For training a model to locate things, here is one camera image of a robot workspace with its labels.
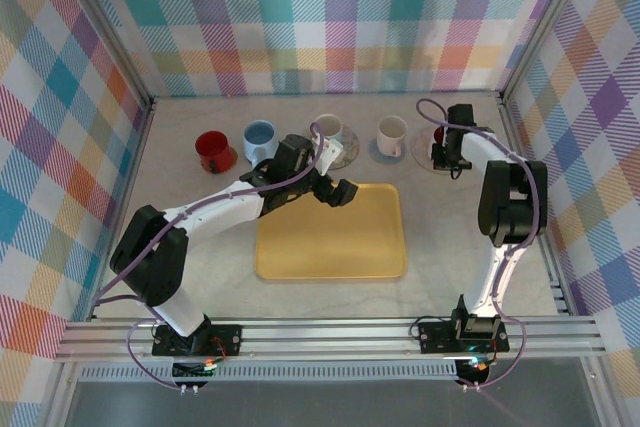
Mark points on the aluminium right side rail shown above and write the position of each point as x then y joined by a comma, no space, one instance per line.
511,119

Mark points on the yellow plastic tray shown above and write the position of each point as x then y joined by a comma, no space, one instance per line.
330,232

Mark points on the pale pink mug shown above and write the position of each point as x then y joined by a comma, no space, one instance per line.
391,127

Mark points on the aluminium mounting rail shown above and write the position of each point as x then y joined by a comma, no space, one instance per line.
325,337

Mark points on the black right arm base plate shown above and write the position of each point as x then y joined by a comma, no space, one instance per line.
432,337

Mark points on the pink unicorn round coaster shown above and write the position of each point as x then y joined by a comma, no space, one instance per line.
422,147

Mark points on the controller board with leds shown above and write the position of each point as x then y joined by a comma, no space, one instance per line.
192,369
475,372

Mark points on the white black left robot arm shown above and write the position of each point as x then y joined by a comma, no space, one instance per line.
215,219

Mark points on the white mug red inside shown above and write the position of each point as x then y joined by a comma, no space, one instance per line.
438,136

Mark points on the grey woven round coaster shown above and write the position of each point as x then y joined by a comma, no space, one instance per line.
375,152

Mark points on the large blue-grey mug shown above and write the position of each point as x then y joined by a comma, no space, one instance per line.
260,139

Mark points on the red enamel mug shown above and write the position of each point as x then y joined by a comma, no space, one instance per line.
212,144

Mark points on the aluminium right frame post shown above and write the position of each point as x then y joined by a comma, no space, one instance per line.
544,22

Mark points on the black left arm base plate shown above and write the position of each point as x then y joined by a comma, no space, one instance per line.
227,339

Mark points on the floral print round coaster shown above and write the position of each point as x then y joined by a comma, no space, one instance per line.
351,147

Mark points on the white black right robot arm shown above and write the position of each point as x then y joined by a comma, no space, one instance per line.
510,207

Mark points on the aluminium left side rail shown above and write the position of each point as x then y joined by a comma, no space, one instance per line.
127,182

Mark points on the right controller board with LEDs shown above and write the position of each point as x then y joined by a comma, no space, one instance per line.
475,372

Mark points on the light blue mug white inside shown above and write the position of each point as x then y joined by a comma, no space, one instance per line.
331,124

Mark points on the left controller board with LEDs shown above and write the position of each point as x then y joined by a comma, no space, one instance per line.
192,369

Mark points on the aluminium left frame post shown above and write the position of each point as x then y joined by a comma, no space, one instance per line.
112,32

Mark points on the aluminium frame post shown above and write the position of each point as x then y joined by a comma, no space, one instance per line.
112,32
544,22

